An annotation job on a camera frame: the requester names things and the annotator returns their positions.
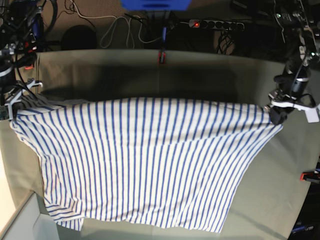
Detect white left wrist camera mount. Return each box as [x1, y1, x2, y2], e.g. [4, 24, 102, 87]
[268, 103, 320, 123]

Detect white plastic bin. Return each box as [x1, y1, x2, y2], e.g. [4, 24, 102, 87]
[0, 191, 59, 240]

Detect black round floor object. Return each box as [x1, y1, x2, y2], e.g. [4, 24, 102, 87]
[60, 25, 97, 51]

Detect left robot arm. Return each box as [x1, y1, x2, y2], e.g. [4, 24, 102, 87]
[265, 0, 320, 126]

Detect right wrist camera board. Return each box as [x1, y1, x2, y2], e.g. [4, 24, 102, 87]
[0, 105, 10, 121]

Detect centre red table clamp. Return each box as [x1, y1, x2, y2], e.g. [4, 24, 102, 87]
[158, 50, 166, 65]

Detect blue plastic box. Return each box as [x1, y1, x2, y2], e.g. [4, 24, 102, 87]
[120, 0, 192, 11]

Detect black power strip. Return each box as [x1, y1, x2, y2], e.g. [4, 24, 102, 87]
[188, 19, 245, 32]

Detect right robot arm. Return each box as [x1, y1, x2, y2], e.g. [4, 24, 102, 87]
[0, 0, 43, 106]

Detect blue white striped t-shirt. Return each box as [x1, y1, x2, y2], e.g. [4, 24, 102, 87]
[10, 97, 282, 233]

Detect red table clamp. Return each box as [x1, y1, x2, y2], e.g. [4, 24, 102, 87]
[24, 64, 35, 70]
[300, 170, 320, 184]
[158, 50, 166, 65]

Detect white cable on floor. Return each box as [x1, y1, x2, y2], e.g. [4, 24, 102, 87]
[72, 0, 166, 50]

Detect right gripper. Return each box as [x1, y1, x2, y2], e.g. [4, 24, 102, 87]
[0, 78, 43, 108]

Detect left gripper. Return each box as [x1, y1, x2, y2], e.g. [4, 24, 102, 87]
[268, 88, 302, 126]

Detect right red table clamp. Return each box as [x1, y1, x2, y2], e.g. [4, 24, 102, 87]
[300, 170, 320, 184]

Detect green table cloth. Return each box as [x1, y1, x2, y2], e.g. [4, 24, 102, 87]
[0, 49, 320, 240]

